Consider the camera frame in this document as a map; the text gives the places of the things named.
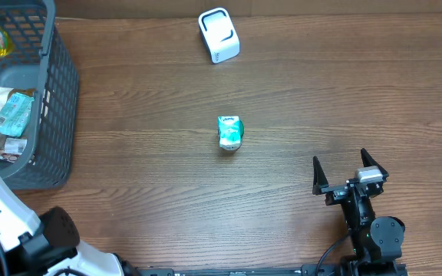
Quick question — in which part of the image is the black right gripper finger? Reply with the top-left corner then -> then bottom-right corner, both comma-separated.
312,156 -> 329,195
360,148 -> 389,179

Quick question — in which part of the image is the green lidded jar with tissues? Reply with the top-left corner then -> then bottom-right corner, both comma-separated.
218,116 -> 245,151

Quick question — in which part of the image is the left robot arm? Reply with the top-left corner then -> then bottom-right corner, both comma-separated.
0,16 -> 137,275

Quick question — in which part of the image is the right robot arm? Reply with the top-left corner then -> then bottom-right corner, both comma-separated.
312,149 -> 407,275

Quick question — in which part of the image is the white barcode scanner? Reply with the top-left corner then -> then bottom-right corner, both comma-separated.
198,7 -> 240,64

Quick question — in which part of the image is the dark grey plastic basket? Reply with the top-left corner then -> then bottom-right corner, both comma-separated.
0,0 -> 79,189

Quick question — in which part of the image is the teal tissue pack in basket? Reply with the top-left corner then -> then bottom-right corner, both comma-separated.
0,93 -> 35,137

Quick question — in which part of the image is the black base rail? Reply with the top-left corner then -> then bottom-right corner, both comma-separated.
137,264 -> 409,276

